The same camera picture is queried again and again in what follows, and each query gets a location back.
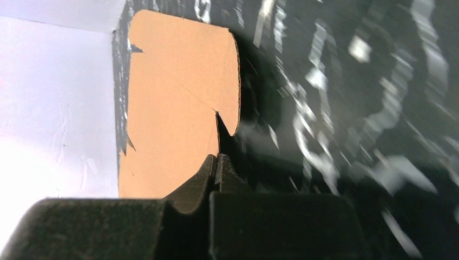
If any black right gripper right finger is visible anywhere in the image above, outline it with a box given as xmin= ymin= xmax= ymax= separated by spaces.
xmin=209 ymin=154 xmax=371 ymax=259

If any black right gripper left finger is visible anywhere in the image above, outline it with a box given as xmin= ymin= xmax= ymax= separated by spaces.
xmin=1 ymin=155 xmax=217 ymax=259

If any brown cardboard box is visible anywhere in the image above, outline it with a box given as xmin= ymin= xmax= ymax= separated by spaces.
xmin=119 ymin=10 xmax=240 ymax=198

